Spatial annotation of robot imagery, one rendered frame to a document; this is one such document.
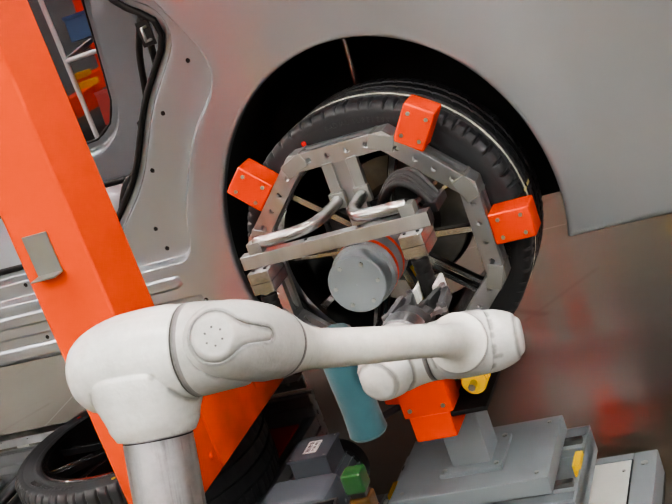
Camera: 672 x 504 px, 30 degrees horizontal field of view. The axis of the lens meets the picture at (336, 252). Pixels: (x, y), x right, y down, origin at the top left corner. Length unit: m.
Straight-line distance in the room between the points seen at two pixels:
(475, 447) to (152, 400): 1.48
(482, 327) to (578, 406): 1.68
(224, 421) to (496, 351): 0.95
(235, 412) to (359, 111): 0.76
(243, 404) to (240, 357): 1.35
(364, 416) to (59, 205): 0.81
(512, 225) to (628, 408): 1.14
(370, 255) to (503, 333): 0.57
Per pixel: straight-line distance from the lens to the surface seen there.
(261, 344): 1.65
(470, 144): 2.70
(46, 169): 2.53
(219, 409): 2.88
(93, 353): 1.76
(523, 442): 3.15
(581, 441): 3.19
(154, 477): 1.76
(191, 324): 1.65
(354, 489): 2.28
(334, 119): 2.75
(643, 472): 3.17
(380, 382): 2.14
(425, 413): 2.87
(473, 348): 2.09
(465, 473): 3.08
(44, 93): 2.57
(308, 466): 2.97
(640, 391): 3.74
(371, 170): 2.95
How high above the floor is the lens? 1.63
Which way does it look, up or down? 16 degrees down
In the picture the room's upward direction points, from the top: 20 degrees counter-clockwise
